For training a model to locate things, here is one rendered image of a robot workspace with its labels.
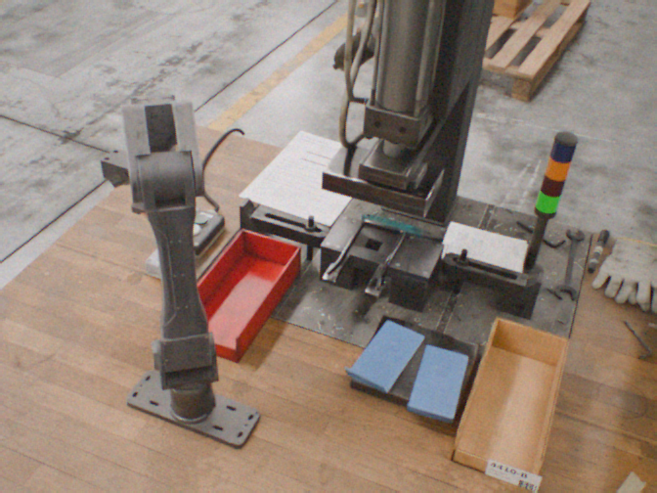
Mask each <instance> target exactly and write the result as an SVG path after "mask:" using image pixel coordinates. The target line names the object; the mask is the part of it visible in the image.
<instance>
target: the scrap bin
mask: <svg viewBox="0 0 657 493"><path fill-rule="evenodd" d="M300 271H301V246H296V245H293V244H290V243H287V242H283V241H280V240H277V239H273V238H270V237H267V236H264V235H260V234H257V233H254V232H251V231H247V230H244V229H242V230H241V231H240V233H239V234H238V235H237V236H236V237H235V239H234V240H233V241H232V242H231V244H230V245H229V246H228V247H227V248H226V250H225V251H224V252H223V253H222V255H221V256H220V257H219V258H218V259H217V261H216V262H215V263H214V264H213V266H212V267H211V268H210V269H209V270H208V272H207V273H206V274H205V275H204V276H203V278H202V279H201V280H200V281H199V283H198V284H197V287H198V293H199V297H200V300H201V303H202V305H203V306H204V309H205V312H206V317H207V326H208V331H209V332H213V334H214V339H215V347H216V355H217V356H219V357H221V358H224V359H227V360H230V361H232V362H235V363H239V362H240V360H241V358H242V357H243V355H244V354H245V352H246V351H247V349H248V348H249V346H250V345H251V344H252V343H253V341H254V340H255V338H256V337H257V335H258V334H259V332H260V331H261V329H262V328H263V327H264V325H265V324H266V322H267V321H268V319H269V318H270V316H271V315H272V313H273V312H274V310H275V309H276V307H277V306H278V304H279V303H280V301H281V300H282V298H283V297H284V295H285V293H286V292H287V290H288V289H289V287H290V286H291V284H292V283H293V282H294V280H295V279H296V277H297V276H298V274H299V273H300Z"/></svg>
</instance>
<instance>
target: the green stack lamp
mask: <svg viewBox="0 0 657 493"><path fill-rule="evenodd" d="M560 198H561V196H560V197H556V198H552V197H548V196H546V195H544V194H543V193H542V192H541V190H540V191H539V195H538V198H537V203H536V208H537V209H538V210H539V211H541V212H544V213H554V212H556V211H557V208H558V204H559V201H560Z"/></svg>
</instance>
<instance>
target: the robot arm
mask: <svg viewBox="0 0 657 493"><path fill-rule="evenodd" d="M120 108H121V116H122V124H123V132H124V140H125V148H126V152H125V151H122V150H119V149H114V150H113V151H111V152H110V153H109V154H108V155H106V156H105V157H103V158H102V159H101V166H102V171H103V177H104V178H105V179H106V178H107V179H108V180H109V181H110V183H111V184H112V185H113V187H114V188H118V187H120V186H122V185H126V186H127V185H130V186H131V193H132V200H133V202H132V203H131V210H132V212H133V213H136V214H139V215H140V214H141V213H143V214H144V215H145V216H146V217H147V218H148V221H149V222H150V224H151V226H152V229H153V234H154V237H155V241H156V246H157V253H158V261H159V269H160V277H161V284H162V294H163V296H162V307H161V312H160V319H158V320H159V328H160V336H161V340H160V339H156V340H155V341H152V350H153V364H154V369H155V370H158V369H159V372H157V371H154V370H149V371H146V372H145V373H144V375H143V376H142V377H141V379H140V380H139V381H138V382H137V384H136V385H135V386H134V387H133V389H132V390H131V391H130V392H129V394H128V395H127V396H126V403H127V406H129V407H131V408H133V409H136V410H138V411H141V412H144V413H146V414H149V415H151V416H154V417H156V418H159V419H161V420H164V421H167V422H169V423H172V424H173V425H176V426H180V427H182V428H185V429H187V430H190V431H193V432H195V433H198V434H200V435H203V436H205V437H208V438H210V439H213V440H215V441H218V442H221V443H223V444H226V445H228V446H231V447H233V448H236V449H240V448H242V447H243V446H244V444H245V442H246V441H247V439H248V437H249V436H250V435H251V433H252V432H253V430H254V428H255V427H256V425H257V423H258V422H259V420H260V412H259V410H258V409H255V408H253V407H250V406H247V405H245V404H242V403H240V402H238V401H235V400H232V399H230V398H227V397H224V396H222V395H219V394H216V393H214V392H212V383H213V382H215V381H219V372H218V364H217V355H216V347H215V339H214V334H213V332H209V331H208V326H207V317H206V312H205V309H204V306H203V305H202V303H201V300H200V297H199V293H198V287H197V271H196V263H195V253H194V227H195V220H196V216H197V209H196V206H197V202H196V197H204V183H203V173H202V165H201V158H200V151H199V144H198V137H197V125H196V118H195V111H194V104H193V100H184V101H175V95H174V94H164V95H151V96H139V97H131V105H123V106H120ZM177 145H178V150H177V151H176V147H175V146H177ZM161 345H162V347H161ZM162 352H163V355H162ZM163 359H164V363H163ZM251 419H252V420H251ZM240 436H241V438H240Z"/></svg>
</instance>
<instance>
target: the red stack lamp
mask: <svg viewBox="0 0 657 493"><path fill-rule="evenodd" d="M566 179H567V178H566ZM566 179H565V180H562V181H556V180H552V179H550V178H548V177H547V176H546V175H544V178H543V182H542V185H541V189H540V190H541V192H542V193H543V194H544V195H546V196H548V197H552V198H556V197H560V196H561V195H562V192H563V188H564V185H565V182H566Z"/></svg>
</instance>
